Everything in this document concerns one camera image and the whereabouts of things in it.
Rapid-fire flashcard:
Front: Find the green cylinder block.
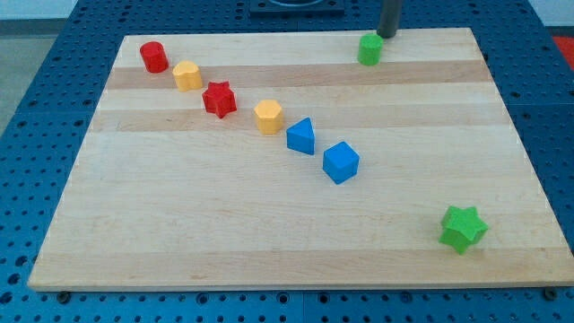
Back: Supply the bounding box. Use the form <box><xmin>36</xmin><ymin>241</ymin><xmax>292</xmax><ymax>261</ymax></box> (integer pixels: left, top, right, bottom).
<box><xmin>357</xmin><ymin>33</ymin><xmax>384</xmax><ymax>65</ymax></box>

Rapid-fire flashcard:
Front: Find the blue cube block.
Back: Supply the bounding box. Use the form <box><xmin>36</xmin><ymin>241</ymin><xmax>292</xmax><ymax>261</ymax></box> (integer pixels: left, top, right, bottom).
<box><xmin>322</xmin><ymin>141</ymin><xmax>360</xmax><ymax>185</ymax></box>

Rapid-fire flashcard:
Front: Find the yellow heart block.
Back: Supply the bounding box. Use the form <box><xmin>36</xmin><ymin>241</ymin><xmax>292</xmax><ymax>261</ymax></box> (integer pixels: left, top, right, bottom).
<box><xmin>172</xmin><ymin>60</ymin><xmax>204</xmax><ymax>92</ymax></box>

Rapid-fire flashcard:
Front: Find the red star block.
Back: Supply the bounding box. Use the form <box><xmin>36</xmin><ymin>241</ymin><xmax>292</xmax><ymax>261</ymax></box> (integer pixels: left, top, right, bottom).
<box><xmin>202</xmin><ymin>81</ymin><xmax>237</xmax><ymax>118</ymax></box>

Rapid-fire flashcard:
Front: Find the green star block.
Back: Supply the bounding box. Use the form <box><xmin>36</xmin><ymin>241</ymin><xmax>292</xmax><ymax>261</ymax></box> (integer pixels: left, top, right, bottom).
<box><xmin>439</xmin><ymin>205</ymin><xmax>489</xmax><ymax>255</ymax></box>

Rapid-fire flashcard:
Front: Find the blue triangle block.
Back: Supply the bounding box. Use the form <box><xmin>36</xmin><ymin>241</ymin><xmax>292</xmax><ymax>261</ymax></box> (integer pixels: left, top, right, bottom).
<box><xmin>286</xmin><ymin>118</ymin><xmax>315</xmax><ymax>155</ymax></box>

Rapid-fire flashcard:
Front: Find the red cylinder block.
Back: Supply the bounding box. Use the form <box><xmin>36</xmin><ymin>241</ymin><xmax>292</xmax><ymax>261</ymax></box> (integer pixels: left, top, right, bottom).
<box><xmin>140</xmin><ymin>41</ymin><xmax>169</xmax><ymax>74</ymax></box>

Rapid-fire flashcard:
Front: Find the yellow hexagon block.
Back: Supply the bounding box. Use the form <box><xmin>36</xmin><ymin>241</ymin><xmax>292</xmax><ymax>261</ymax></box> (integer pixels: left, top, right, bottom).
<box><xmin>254</xmin><ymin>100</ymin><xmax>284</xmax><ymax>135</ymax></box>

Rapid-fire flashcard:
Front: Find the wooden board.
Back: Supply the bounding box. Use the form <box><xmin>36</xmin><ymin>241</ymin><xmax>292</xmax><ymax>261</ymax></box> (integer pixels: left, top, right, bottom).
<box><xmin>28</xmin><ymin>28</ymin><xmax>573</xmax><ymax>292</ymax></box>

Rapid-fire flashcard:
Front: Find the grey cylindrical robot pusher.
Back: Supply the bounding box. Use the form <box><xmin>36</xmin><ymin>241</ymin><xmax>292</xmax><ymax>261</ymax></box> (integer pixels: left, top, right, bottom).
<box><xmin>377</xmin><ymin>0</ymin><xmax>403</xmax><ymax>39</ymax></box>

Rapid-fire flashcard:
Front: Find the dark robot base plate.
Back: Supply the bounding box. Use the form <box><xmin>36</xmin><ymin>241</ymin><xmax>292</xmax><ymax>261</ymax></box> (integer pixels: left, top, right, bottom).
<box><xmin>248</xmin><ymin>0</ymin><xmax>344</xmax><ymax>16</ymax></box>

